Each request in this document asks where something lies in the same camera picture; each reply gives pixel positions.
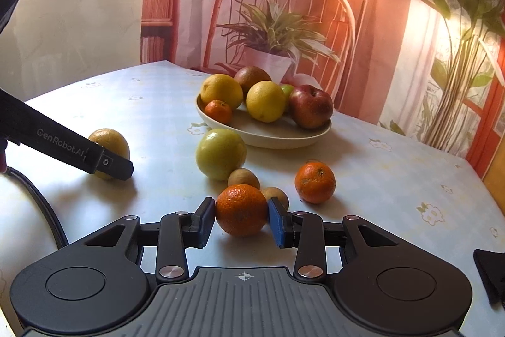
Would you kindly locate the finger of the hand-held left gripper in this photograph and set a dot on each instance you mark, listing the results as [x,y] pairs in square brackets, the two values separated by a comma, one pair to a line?
[112,165]

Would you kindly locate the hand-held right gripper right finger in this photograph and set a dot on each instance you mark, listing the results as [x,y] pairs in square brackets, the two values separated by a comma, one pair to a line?
[278,224]

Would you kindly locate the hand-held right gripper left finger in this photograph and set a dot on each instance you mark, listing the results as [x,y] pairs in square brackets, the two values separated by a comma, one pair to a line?
[206,222]

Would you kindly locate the yellow lemon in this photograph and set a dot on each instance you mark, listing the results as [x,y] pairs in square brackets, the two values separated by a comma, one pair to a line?
[265,102]
[221,90]
[112,141]

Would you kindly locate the orange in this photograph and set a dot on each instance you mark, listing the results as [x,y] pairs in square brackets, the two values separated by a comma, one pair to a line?
[315,183]
[240,210]

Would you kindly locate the cream round plate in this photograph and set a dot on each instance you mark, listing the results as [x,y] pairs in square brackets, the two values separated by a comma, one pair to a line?
[268,135]

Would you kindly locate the small mandarin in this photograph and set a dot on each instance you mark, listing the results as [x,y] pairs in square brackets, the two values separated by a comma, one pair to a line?
[218,112]

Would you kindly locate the red apple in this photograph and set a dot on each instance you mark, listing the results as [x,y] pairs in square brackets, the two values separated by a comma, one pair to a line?
[311,108]

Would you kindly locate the small green apple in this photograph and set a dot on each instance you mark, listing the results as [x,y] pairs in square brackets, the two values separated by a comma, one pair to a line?
[287,91]

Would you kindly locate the brown russet apple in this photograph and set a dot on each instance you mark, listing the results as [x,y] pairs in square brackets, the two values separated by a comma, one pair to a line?
[252,78]

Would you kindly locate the brown kiwi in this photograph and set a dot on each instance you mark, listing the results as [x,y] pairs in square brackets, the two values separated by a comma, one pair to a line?
[276,195]
[244,179]

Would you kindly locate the large green apple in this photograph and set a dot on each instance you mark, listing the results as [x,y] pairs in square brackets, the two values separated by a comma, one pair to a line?
[221,155]

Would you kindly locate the floral checked tablecloth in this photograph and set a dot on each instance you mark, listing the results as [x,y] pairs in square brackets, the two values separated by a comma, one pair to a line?
[394,183]

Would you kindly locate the black white knitted glove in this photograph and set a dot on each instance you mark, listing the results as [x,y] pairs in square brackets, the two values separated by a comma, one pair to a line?
[491,274]

